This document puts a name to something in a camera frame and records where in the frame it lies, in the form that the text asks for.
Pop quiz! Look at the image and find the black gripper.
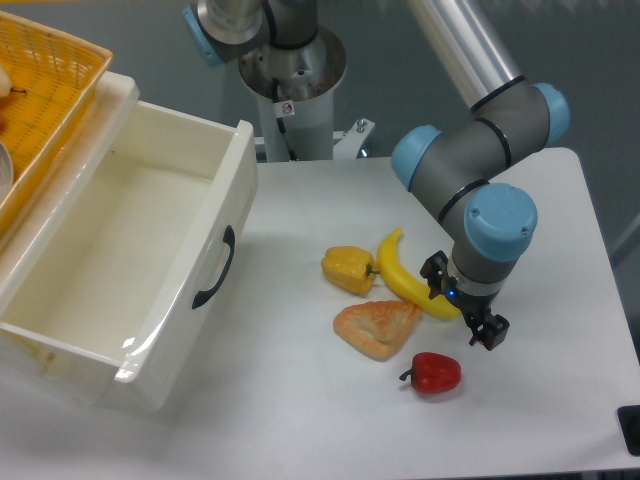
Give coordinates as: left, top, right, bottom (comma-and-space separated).
420, 251, 510, 349

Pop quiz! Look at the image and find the red toy pepper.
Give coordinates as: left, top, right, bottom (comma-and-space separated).
399, 352, 462, 395

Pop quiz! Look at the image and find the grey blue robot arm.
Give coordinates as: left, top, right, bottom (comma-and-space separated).
183, 1, 570, 349

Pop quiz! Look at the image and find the yellow toy pepper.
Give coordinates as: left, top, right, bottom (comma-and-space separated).
321, 246, 379, 295

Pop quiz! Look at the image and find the yellow toy banana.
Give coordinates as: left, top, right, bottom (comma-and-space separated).
376, 228, 461, 320

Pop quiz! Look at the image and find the toy pastry bread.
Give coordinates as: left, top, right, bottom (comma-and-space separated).
333, 301, 422, 362

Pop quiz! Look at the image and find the black corner device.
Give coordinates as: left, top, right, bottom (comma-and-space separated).
617, 405, 640, 457

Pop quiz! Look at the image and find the white plastic drawer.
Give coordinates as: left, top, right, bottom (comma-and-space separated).
1, 102, 257, 410

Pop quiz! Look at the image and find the yellow woven basket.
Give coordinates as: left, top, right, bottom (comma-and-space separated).
1, 12, 113, 232

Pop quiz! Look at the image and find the metal bowl edge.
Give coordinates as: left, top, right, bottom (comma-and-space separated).
0, 142, 14, 202

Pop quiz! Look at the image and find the pale fruit in basket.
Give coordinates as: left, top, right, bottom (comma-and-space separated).
0, 66, 27, 99

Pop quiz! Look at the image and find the black drawer handle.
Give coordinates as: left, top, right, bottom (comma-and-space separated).
191, 225, 237, 310

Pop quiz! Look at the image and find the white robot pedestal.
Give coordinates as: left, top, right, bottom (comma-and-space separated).
238, 27, 375, 162

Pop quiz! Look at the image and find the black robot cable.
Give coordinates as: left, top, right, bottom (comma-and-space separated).
270, 77, 301, 162

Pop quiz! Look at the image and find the white drawer cabinet frame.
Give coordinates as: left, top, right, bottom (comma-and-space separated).
1, 72, 139, 309

